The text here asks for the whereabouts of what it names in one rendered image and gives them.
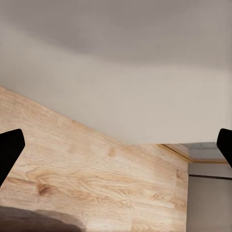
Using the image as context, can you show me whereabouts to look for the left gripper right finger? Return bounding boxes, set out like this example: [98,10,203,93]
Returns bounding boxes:
[217,128,232,167]

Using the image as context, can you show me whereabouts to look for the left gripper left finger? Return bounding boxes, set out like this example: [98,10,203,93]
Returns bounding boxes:
[0,129,25,187]

